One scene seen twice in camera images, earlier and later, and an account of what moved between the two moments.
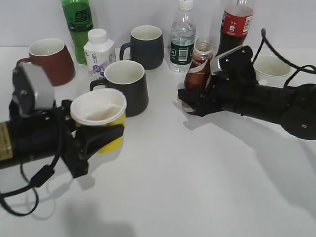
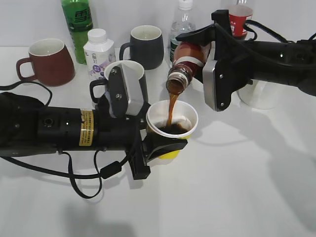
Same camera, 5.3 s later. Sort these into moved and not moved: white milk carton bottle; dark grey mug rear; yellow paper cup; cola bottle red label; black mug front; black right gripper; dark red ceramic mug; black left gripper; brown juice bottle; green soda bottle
Moved: black left gripper; brown juice bottle; yellow paper cup; black right gripper
Not moved: dark red ceramic mug; dark grey mug rear; white milk carton bottle; cola bottle red label; green soda bottle; black mug front
